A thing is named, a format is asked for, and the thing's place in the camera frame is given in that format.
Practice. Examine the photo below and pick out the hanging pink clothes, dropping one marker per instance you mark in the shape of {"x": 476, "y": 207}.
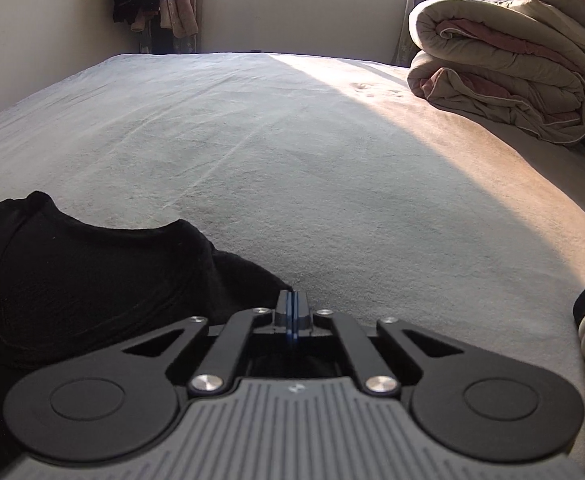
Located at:
{"x": 177, "y": 15}

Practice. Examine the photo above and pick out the bed with grey sheet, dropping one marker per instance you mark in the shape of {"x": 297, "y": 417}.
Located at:
{"x": 297, "y": 160}

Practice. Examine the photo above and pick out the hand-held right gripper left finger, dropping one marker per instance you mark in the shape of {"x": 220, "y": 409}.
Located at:
{"x": 285, "y": 315}

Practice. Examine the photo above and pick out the folded beige pink comforter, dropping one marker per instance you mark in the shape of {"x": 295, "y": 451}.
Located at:
{"x": 502, "y": 60}

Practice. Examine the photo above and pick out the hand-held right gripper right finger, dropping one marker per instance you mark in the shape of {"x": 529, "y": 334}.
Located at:
{"x": 300, "y": 315}

